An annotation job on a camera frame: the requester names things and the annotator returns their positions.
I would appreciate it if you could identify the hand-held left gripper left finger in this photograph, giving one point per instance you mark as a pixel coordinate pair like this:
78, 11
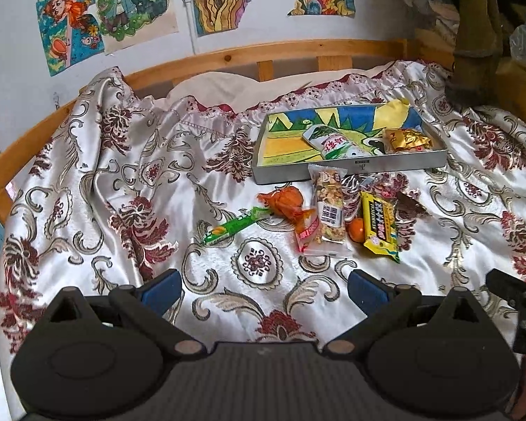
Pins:
160, 291

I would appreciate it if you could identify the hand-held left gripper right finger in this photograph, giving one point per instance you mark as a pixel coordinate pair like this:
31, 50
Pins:
368, 294

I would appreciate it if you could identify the white bed sheet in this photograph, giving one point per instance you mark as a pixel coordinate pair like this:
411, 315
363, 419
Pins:
228, 85

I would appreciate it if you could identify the floral satin blanket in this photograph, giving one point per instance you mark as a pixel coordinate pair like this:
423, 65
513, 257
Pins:
136, 184

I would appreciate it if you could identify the mandarin orange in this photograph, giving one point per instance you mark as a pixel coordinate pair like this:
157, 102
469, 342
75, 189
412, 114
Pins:
356, 231

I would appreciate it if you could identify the green stick snack packet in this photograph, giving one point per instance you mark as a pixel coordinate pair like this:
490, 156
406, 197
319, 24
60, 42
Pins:
232, 228

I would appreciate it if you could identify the yellow snack packet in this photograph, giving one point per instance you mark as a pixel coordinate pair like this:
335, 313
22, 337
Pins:
379, 223

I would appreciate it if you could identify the clear nut bar packet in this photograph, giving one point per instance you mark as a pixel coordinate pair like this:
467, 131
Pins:
331, 210

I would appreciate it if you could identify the wooden bed frame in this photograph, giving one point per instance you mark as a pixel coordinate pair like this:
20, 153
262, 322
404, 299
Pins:
228, 57

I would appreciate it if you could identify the brown plush toy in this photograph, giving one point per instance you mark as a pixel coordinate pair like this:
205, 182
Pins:
475, 44

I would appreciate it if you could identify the gold foil snack packet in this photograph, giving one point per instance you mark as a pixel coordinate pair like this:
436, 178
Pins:
407, 140

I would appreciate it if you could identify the dark brown snack packet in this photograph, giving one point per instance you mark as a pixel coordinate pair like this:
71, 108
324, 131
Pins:
410, 206

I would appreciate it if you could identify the seaweed painting wall poster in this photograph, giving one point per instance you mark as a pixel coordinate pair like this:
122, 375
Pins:
223, 4

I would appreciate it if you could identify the white and green snack packet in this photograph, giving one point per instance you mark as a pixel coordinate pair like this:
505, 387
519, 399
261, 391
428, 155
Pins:
337, 142

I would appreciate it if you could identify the clear red-print snack packet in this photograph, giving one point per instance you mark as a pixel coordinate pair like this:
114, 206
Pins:
309, 239

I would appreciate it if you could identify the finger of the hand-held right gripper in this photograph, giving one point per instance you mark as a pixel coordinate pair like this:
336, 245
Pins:
504, 285

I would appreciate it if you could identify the blond figure wall poster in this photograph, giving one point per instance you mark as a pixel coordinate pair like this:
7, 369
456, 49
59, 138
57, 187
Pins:
131, 8

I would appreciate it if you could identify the orange snack packet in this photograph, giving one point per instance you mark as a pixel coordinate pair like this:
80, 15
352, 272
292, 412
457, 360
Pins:
285, 201

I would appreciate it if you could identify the orange-haired figure wall poster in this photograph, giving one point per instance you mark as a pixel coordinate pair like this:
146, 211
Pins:
65, 30

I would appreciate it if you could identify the grey tray with painted liner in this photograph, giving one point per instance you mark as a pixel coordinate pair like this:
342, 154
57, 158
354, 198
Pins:
289, 140

